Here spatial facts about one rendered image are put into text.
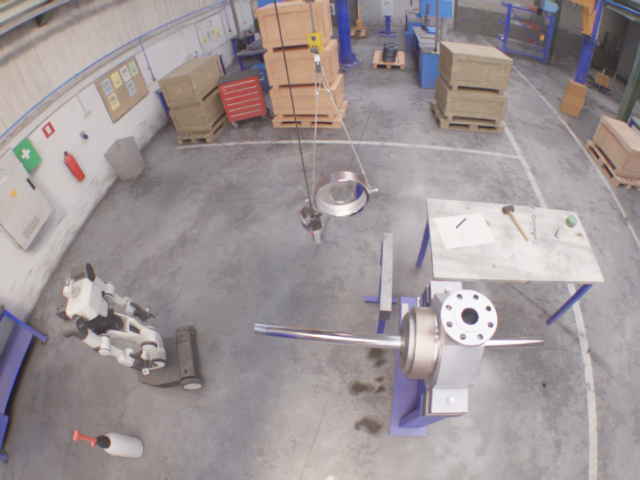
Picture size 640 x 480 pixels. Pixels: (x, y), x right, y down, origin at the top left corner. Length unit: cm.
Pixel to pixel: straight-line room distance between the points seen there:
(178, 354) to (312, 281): 147
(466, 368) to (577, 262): 155
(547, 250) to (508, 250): 38
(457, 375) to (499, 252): 116
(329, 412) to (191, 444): 125
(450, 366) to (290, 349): 168
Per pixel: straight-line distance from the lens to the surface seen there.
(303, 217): 210
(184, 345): 290
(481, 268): 219
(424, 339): 140
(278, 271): 315
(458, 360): 140
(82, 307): 207
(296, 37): 482
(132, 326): 249
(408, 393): 260
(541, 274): 239
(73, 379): 403
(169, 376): 291
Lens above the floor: 255
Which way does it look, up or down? 50 degrees down
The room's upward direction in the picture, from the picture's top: 9 degrees counter-clockwise
